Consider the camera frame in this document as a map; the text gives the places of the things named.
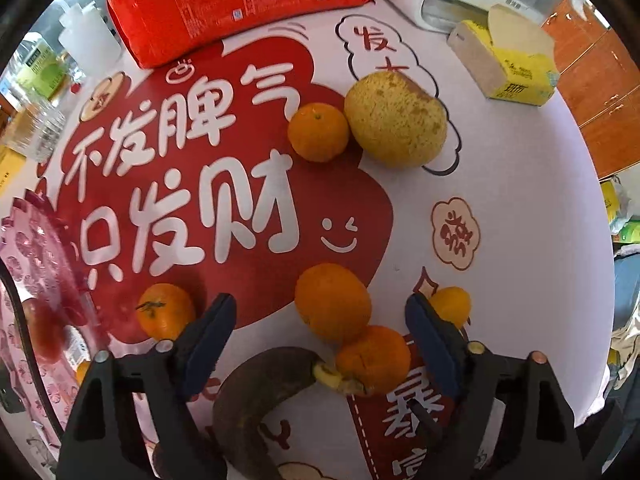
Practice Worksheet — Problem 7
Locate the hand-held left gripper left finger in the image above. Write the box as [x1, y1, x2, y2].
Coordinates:
[56, 292, 238, 480]

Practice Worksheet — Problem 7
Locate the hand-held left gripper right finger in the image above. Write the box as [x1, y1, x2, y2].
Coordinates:
[404, 291, 586, 480]

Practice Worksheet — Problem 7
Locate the large orange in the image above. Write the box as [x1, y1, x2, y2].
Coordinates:
[294, 262, 373, 345]

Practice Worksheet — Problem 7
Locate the pink printed fruit plate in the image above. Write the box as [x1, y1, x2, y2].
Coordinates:
[0, 192, 118, 441]

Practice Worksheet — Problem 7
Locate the yellow speckled pear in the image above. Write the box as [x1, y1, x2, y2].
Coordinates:
[343, 71, 448, 170]

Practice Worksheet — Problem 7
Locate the small yellow-orange tangerine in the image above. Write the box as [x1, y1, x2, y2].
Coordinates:
[427, 286, 472, 331]

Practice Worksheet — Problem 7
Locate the tangerine with leafy stem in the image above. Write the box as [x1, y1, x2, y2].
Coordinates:
[136, 283, 197, 342]

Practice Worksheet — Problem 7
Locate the orange with wrinkled skin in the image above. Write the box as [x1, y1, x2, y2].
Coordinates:
[334, 325, 412, 397]

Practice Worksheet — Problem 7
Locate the dark overripe banana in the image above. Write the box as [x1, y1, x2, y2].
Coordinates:
[211, 346, 351, 480]

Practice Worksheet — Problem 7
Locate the red apple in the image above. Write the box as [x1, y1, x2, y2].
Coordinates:
[22, 297, 76, 363]

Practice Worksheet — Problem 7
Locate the red and white printed tablecloth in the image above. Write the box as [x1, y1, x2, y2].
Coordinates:
[0, 0, 616, 480]

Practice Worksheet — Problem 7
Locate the blue cloth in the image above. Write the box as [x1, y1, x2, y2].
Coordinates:
[610, 255, 640, 331]

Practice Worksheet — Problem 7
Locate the green and yellow bag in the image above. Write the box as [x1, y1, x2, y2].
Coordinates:
[600, 175, 640, 246]

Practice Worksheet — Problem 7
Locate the round tangerine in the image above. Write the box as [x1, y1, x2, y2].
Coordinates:
[287, 102, 351, 163]

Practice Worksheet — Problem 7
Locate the clear plastic water bottle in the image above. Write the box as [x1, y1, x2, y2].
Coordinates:
[2, 97, 68, 163]

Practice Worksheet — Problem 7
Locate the wooden cabinet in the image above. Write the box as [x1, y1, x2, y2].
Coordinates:
[540, 0, 640, 181]

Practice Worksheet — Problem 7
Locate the yellow tissue box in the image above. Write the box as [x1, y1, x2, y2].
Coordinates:
[446, 2, 561, 107]

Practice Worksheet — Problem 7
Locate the green label bottle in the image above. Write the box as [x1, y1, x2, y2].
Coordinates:
[10, 32, 71, 103]

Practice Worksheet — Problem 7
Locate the white plastic squeeze bottle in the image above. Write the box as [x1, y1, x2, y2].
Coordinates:
[57, 0, 123, 81]

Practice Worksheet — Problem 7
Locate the red plastic package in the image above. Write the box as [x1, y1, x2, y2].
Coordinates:
[92, 0, 376, 70]

